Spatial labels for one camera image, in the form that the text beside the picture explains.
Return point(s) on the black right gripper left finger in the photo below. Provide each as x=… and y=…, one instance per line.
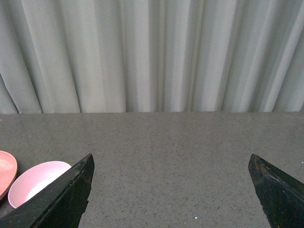
x=60, y=204

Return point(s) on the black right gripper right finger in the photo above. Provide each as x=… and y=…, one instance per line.
x=281, y=195

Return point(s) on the light pink bowl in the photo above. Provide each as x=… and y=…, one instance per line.
x=34, y=180

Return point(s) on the pink round plate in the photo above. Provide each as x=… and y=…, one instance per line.
x=8, y=172

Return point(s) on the grey-green curtain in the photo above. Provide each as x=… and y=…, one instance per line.
x=95, y=56

